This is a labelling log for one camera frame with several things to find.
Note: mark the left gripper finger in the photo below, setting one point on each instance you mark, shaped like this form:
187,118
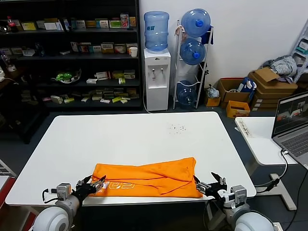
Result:
98,185
83,181

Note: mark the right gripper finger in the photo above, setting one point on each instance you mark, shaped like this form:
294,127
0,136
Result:
202,186
221,181

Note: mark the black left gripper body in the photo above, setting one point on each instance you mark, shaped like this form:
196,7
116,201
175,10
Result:
81,191

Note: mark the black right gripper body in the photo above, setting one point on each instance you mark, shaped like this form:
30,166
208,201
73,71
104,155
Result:
215,190

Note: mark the orange t-shirt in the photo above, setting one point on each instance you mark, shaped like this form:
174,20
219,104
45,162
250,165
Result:
149,173

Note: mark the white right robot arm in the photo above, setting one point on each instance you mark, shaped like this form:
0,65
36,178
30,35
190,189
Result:
250,221

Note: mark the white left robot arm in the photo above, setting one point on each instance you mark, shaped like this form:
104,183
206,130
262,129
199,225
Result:
51,219

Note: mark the pile of grey clothes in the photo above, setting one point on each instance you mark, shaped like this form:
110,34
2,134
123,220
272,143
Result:
282,64

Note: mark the white side table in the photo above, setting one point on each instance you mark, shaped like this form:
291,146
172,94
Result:
262,144

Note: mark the orange cardboard box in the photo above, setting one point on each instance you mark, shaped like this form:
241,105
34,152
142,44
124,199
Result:
236,111

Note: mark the white power strip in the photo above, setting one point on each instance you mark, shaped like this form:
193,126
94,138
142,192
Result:
278,227

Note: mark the red framed cart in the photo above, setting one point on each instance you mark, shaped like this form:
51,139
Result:
5,189

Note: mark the grey laptop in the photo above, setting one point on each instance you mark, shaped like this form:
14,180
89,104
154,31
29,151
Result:
292,144

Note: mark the small white box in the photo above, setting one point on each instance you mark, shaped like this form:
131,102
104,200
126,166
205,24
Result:
65,52
105,100

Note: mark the open cardboard box red rim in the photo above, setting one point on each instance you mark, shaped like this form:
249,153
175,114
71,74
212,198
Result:
230,93

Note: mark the crumpled plastic bag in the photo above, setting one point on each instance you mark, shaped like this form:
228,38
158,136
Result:
212,92

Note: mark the blue bag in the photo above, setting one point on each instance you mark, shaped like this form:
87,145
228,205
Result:
247,86

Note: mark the white flat box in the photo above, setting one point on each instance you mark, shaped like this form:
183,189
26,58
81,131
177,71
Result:
51,25
92,80

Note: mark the white water dispenser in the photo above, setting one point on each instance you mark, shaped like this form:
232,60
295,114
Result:
157,95

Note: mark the stacked flat cardboard boxes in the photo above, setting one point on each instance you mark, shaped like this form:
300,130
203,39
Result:
274,94

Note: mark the bowl with green toys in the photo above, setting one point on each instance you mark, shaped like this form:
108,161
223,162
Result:
64,76

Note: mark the yellow green small box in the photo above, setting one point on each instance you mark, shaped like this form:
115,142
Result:
122,80

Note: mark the red white box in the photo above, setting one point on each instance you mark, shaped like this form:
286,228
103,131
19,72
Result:
103,74
120,48

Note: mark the black folded stand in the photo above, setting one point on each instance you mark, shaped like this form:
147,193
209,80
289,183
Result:
206,69

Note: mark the cardboard box with open flap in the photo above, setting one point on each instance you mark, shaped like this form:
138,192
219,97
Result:
264,74

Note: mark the black shelving unit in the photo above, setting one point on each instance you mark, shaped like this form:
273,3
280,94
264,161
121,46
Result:
105,56

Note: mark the white jug rack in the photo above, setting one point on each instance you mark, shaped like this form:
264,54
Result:
208,51

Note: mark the orange white box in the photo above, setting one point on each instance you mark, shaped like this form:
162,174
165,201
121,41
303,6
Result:
84,47

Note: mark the tape roll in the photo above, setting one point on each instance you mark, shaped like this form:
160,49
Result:
11,68

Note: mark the white upright box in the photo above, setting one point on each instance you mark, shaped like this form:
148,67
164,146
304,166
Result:
74,46

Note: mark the yellow medicine box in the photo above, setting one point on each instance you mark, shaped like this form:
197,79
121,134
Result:
107,47

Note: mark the white paper cup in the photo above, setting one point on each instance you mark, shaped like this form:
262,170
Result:
133,52

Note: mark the dark blue bottle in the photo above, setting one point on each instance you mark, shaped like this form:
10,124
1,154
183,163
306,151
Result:
40,49

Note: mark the white tray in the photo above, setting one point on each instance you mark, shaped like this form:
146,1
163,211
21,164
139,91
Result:
28,51

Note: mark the beige box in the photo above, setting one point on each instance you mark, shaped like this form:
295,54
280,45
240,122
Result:
128,46

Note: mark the clear plastic bottle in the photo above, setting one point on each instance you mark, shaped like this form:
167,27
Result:
5,59

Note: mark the dark blue cloth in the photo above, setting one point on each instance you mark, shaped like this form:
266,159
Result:
206,38

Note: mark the pink rag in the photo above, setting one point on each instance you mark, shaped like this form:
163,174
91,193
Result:
179,29

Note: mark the blue white box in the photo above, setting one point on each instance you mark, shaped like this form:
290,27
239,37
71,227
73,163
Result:
66,24

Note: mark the blue water jug with label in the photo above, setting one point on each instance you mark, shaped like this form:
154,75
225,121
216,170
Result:
156,30

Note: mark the pink colourful box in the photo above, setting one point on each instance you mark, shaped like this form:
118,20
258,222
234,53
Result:
124,20

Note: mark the yellow orange box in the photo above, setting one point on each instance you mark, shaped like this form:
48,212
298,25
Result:
132,21

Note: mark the dark glass teapot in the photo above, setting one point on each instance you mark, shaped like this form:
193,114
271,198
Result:
4,26

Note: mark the cola bottle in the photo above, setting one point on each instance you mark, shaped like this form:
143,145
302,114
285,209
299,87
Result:
9,23

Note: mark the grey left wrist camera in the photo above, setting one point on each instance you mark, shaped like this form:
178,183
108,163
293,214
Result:
63,191

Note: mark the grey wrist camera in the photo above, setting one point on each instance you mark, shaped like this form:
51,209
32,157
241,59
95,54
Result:
238,196
63,191

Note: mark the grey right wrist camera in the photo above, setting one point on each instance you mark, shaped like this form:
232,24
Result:
238,196

